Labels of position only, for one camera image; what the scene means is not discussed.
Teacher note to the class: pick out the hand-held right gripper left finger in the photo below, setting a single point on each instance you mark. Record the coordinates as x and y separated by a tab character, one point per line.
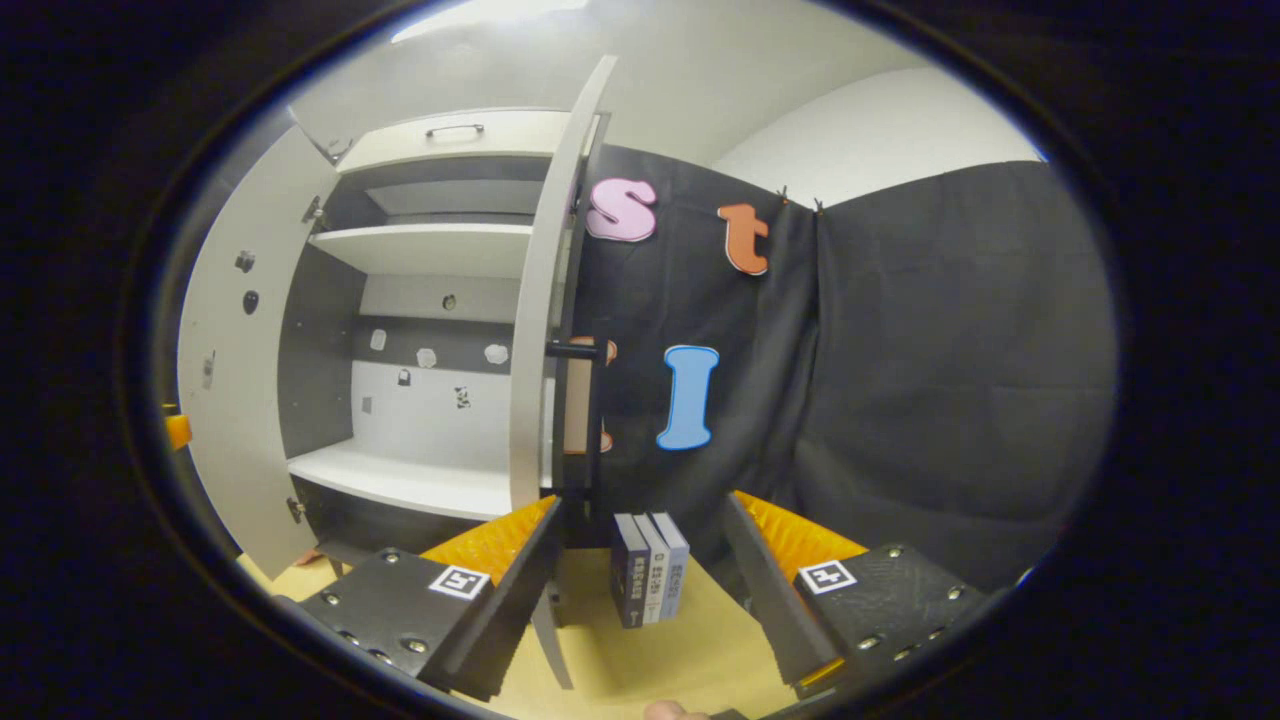
510	610

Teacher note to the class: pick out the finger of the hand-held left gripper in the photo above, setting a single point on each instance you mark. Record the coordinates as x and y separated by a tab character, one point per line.
180	432

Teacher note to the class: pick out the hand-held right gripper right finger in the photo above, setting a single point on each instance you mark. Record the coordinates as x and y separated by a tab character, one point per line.
770	600

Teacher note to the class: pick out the white cabinet door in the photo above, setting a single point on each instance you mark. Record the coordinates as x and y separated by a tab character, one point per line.
535	300
240	400

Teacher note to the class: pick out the metal door hinge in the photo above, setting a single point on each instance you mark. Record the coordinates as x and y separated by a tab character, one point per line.
314	210
296	510

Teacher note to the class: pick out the grey white cabinet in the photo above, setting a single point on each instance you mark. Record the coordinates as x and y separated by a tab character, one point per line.
320	350

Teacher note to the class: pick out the white cabinet shelf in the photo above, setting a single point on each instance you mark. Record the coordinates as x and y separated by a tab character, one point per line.
430	245
400	475

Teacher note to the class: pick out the white cabinet drawer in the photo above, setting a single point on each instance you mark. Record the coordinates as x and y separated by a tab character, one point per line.
500	135

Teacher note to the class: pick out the white box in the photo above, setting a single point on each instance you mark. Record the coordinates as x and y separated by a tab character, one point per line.
655	575

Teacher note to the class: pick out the navy blue box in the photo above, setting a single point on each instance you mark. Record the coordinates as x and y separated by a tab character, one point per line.
628	575

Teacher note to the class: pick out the black backdrop cloth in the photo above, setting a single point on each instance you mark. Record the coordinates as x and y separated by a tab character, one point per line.
950	380

